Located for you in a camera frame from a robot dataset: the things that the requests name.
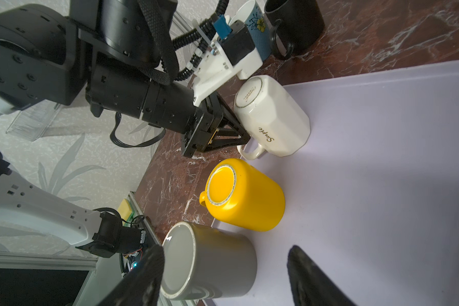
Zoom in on clear plastic wall shelf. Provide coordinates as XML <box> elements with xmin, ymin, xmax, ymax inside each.
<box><xmin>6</xmin><ymin>101</ymin><xmax>62</xmax><ymax>142</ymax></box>

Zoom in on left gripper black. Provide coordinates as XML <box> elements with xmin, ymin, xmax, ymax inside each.
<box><xmin>85</xmin><ymin>54</ymin><xmax>250</xmax><ymax>158</ymax></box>

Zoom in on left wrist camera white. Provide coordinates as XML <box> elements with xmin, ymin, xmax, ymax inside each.
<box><xmin>192</xmin><ymin>20</ymin><xmax>263</xmax><ymax>107</ymax></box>

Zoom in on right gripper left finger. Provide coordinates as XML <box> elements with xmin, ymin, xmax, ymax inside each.
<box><xmin>98</xmin><ymin>245</ymin><xmax>164</xmax><ymax>305</ymax></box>

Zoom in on yellow sponge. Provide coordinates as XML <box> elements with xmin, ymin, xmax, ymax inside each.
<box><xmin>117</xmin><ymin>199</ymin><xmax>135</xmax><ymax>223</ymax></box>

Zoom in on yellow mug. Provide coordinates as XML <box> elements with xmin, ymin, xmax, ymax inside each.
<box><xmin>199</xmin><ymin>158</ymin><xmax>286</xmax><ymax>232</ymax></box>

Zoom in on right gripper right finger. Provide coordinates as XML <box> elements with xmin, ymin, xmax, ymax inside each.
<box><xmin>287</xmin><ymin>246</ymin><xmax>355</xmax><ymax>305</ymax></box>

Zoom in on left circuit board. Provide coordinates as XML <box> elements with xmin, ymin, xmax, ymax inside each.
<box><xmin>120</xmin><ymin>223</ymin><xmax>160</xmax><ymax>277</ymax></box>

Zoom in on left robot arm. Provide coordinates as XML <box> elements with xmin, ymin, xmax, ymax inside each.
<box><xmin>0</xmin><ymin>1</ymin><xmax>250</xmax><ymax>258</ymax></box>

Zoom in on blue patterned mug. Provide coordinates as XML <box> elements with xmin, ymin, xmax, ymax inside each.
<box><xmin>229</xmin><ymin>0</ymin><xmax>272</xmax><ymax>62</ymax></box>

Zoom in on black mug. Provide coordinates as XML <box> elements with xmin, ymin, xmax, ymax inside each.
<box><xmin>264</xmin><ymin>0</ymin><xmax>325</xmax><ymax>61</ymax></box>

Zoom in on grey mug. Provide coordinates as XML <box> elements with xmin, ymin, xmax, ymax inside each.
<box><xmin>161</xmin><ymin>221</ymin><xmax>258</xmax><ymax>300</ymax></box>

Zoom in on lilac tray mat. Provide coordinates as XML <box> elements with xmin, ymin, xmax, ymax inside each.
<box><xmin>215</xmin><ymin>61</ymin><xmax>459</xmax><ymax>305</ymax></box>

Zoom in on white upside-down mug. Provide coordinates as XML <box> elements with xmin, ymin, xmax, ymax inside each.
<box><xmin>234</xmin><ymin>75</ymin><xmax>311</xmax><ymax>160</ymax></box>

